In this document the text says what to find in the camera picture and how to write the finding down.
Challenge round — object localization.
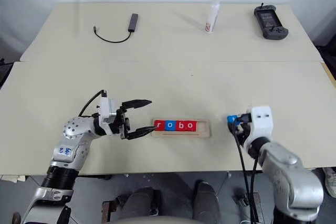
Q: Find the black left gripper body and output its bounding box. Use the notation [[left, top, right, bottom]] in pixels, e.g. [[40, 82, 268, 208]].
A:
[[109, 105, 132, 141]]

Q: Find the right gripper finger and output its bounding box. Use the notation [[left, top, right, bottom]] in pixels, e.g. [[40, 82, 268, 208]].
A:
[[234, 113, 249, 124], [227, 122, 244, 135]]

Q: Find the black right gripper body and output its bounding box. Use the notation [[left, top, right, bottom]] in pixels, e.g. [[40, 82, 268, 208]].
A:
[[237, 113, 253, 142]]

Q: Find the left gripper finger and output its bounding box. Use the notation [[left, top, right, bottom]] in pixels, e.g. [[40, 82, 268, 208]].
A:
[[125, 125, 160, 141], [120, 99, 153, 110]]

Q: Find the wooden letter tray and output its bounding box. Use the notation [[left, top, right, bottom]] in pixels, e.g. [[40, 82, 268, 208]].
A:
[[151, 119, 212, 138]]

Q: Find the dark rounded shape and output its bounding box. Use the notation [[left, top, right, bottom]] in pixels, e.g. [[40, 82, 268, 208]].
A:
[[123, 186, 161, 221], [193, 179, 222, 221]]

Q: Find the grey sneaker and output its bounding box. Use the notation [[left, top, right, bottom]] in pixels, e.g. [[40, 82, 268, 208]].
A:
[[324, 167, 336, 198]]

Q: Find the black handheld controller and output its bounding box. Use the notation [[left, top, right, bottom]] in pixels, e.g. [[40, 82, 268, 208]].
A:
[[253, 3, 289, 40]]

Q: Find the white plastic bottle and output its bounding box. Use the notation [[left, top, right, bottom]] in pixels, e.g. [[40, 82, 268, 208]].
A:
[[204, 0, 221, 35]]

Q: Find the black equipment beside table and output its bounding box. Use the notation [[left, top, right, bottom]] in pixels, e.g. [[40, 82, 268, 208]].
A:
[[316, 35, 336, 80], [0, 57, 13, 83]]

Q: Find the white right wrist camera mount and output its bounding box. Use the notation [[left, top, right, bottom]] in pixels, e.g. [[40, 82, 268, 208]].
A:
[[243, 105, 274, 148]]

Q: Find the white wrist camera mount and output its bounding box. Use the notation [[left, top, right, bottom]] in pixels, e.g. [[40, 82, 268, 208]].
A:
[[243, 105, 274, 148], [97, 95, 118, 136]]

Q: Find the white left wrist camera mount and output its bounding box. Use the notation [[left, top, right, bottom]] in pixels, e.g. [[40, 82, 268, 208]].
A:
[[97, 95, 118, 136]]

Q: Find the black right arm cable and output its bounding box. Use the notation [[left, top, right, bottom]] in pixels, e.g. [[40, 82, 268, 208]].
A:
[[233, 123, 260, 224]]

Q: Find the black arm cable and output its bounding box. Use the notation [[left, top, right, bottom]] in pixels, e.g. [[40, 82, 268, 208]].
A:
[[78, 89, 108, 118], [233, 123, 260, 224]]

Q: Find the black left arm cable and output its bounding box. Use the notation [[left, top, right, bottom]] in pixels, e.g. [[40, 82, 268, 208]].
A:
[[78, 89, 108, 118]]

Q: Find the rusty metal frame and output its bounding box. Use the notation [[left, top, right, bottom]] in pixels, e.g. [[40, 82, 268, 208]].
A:
[[101, 194, 132, 224], [235, 191, 266, 224]]

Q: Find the grey USB hub with cable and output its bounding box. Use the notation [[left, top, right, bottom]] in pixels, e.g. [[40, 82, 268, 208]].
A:
[[93, 13, 139, 43]]

